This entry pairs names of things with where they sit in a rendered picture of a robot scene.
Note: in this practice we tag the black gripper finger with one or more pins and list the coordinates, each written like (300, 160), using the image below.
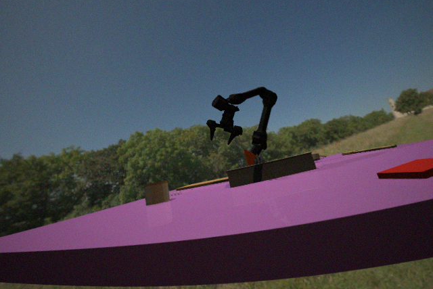
(233, 134)
(212, 130)

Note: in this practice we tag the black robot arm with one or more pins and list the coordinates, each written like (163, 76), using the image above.
(269, 99)

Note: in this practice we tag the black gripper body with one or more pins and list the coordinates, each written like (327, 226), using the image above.
(225, 123)

